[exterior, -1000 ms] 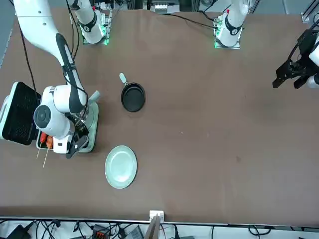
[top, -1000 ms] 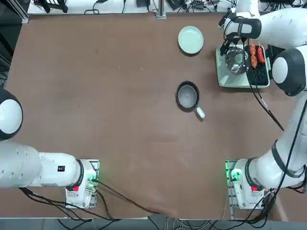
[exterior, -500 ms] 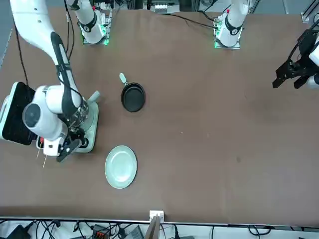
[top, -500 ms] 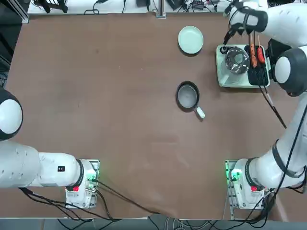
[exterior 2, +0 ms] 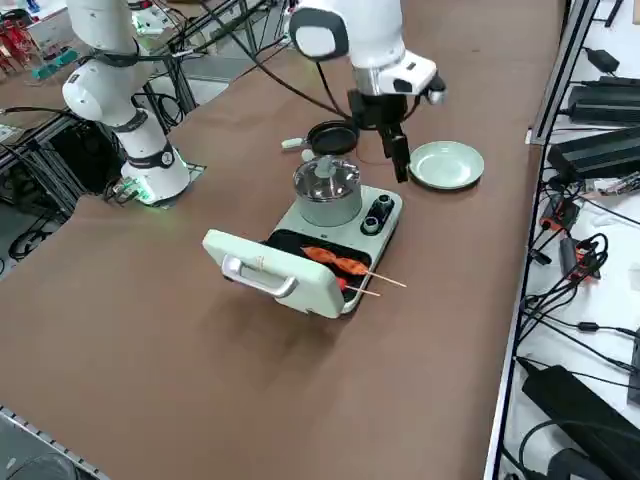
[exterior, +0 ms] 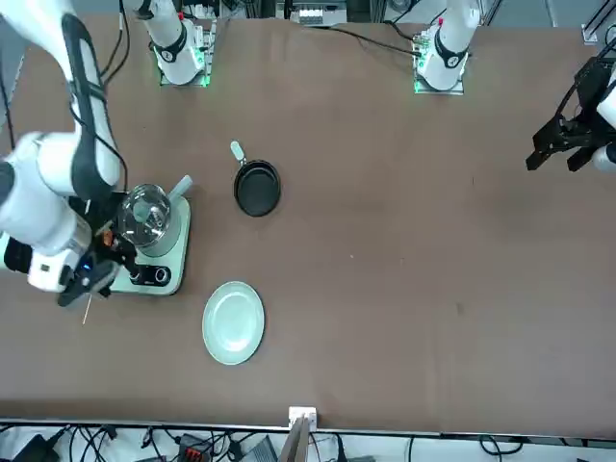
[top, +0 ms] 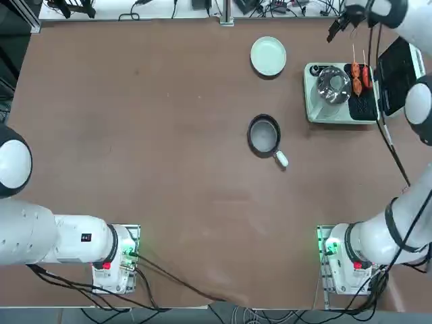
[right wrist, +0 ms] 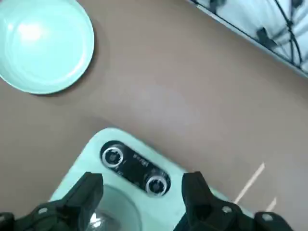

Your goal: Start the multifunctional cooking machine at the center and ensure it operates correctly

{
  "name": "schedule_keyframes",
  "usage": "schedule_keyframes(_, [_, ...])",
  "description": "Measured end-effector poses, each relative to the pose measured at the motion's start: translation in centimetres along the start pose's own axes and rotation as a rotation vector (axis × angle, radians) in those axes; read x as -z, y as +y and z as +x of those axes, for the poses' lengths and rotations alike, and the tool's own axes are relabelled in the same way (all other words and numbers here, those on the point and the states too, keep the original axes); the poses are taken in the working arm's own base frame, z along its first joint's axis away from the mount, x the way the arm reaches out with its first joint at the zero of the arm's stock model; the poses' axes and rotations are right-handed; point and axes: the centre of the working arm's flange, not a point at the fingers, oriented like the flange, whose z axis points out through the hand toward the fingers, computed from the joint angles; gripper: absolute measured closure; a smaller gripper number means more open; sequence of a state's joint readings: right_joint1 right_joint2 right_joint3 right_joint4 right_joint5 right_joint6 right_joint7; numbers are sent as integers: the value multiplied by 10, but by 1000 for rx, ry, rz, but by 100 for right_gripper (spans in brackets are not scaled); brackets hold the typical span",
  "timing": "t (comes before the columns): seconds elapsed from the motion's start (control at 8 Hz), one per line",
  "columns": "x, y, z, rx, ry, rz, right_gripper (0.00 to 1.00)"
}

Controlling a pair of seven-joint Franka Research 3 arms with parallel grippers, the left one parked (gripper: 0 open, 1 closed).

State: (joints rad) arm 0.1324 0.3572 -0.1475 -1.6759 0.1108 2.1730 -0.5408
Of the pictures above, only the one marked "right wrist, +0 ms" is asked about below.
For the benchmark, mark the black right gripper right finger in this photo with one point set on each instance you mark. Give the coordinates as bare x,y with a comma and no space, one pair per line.
199,202

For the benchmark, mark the red sausage skewer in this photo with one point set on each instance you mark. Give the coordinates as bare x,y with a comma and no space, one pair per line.
272,203

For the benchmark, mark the silver black control knob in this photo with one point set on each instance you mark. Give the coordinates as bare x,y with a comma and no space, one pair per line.
112,157
156,185

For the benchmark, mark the mint green plate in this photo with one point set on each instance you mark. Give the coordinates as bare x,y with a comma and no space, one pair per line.
43,45

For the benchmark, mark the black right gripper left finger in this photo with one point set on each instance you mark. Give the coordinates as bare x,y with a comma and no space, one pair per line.
74,199

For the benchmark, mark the two-sausage skewer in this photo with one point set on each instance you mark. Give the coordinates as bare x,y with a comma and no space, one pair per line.
251,180

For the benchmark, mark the mint green cooking machine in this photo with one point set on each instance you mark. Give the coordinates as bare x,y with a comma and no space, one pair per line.
81,168

